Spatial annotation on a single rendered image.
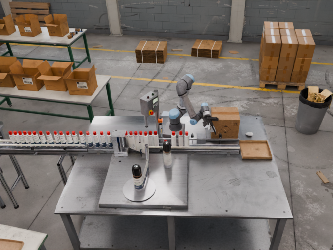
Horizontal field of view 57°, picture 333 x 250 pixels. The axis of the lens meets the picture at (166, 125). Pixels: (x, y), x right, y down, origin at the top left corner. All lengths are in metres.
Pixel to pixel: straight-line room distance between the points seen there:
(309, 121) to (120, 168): 3.04
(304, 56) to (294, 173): 2.37
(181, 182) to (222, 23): 5.77
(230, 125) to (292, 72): 3.02
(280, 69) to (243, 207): 3.70
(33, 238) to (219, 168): 1.81
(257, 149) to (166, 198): 1.19
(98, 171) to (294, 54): 4.11
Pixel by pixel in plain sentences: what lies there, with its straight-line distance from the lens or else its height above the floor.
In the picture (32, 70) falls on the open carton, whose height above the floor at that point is 0.99.
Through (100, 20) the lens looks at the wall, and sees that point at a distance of 9.06.
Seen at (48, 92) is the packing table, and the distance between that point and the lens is 4.95.
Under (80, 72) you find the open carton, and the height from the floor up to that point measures 1.01.
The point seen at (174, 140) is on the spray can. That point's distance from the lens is 3.27.
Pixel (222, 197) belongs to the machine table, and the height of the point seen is 0.83.
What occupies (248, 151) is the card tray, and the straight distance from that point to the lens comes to 3.44.
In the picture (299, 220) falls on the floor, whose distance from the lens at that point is 4.04.
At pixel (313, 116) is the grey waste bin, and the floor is 0.36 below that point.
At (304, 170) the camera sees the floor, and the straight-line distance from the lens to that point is 4.62.
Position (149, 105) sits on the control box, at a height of 1.41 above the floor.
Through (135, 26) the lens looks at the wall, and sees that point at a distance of 8.73.
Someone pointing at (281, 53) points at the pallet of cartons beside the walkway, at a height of 0.71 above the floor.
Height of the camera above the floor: 3.09
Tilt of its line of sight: 37 degrees down
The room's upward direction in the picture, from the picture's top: 3 degrees counter-clockwise
